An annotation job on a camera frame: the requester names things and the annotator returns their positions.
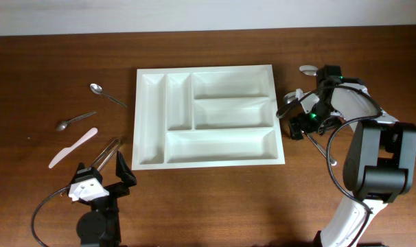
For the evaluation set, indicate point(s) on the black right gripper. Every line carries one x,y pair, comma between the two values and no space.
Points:
298,127

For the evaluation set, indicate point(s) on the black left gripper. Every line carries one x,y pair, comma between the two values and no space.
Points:
124,173

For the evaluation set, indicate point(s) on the large metal spoon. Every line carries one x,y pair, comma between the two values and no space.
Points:
290,98
309,70

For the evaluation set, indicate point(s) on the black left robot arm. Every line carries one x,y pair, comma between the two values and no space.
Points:
100,226

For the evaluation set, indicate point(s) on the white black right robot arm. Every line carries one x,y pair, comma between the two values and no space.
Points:
380,162

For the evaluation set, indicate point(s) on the metal tongs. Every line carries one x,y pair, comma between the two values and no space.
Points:
104,157

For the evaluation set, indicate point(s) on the pink plastic knife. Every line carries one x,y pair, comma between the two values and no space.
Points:
65,151

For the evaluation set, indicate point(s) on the small teaspoon far left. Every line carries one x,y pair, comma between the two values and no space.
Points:
63,124

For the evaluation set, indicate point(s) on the small teaspoon near tray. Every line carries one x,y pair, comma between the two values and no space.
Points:
98,90

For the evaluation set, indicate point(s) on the white plastic cutlery tray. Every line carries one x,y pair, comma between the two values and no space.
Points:
199,117

